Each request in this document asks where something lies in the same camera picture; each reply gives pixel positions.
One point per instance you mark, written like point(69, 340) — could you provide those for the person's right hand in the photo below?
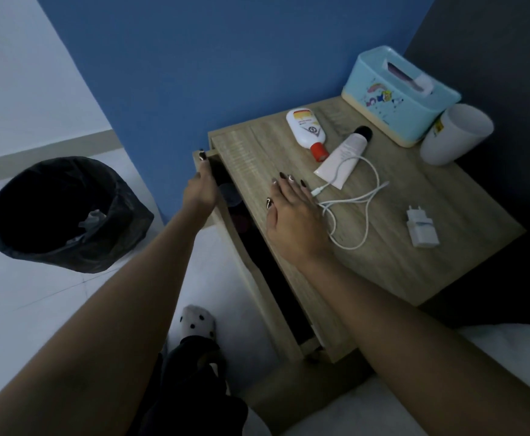
point(296, 227)

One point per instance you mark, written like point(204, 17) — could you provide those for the person's left hand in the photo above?
point(201, 195)

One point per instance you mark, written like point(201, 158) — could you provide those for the purple round jar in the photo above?
point(230, 195)

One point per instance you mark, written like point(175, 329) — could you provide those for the wooden drawer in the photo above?
point(251, 276)

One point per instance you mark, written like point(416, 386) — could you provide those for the white tube black cap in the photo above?
point(342, 161)

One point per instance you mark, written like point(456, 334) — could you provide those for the white bottle red cap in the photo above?
point(306, 129)

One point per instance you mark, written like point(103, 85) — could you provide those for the white tissue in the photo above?
point(90, 222)

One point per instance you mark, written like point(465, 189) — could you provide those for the white charger plug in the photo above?
point(421, 229)

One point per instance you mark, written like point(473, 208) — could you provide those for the teal tissue box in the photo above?
point(396, 99)

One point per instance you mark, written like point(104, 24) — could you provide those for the large white plastic cup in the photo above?
point(456, 136)

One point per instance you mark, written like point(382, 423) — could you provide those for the person's right forearm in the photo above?
point(428, 358)

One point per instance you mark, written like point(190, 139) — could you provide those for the person's left forearm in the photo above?
point(92, 336)

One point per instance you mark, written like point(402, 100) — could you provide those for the person's right polka-dot sock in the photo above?
point(196, 322)

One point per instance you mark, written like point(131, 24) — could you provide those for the wooden nightstand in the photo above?
point(465, 217)

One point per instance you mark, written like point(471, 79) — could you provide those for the black trash bin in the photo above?
point(33, 208)

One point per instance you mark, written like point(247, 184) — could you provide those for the person's black trousers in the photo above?
point(187, 395)

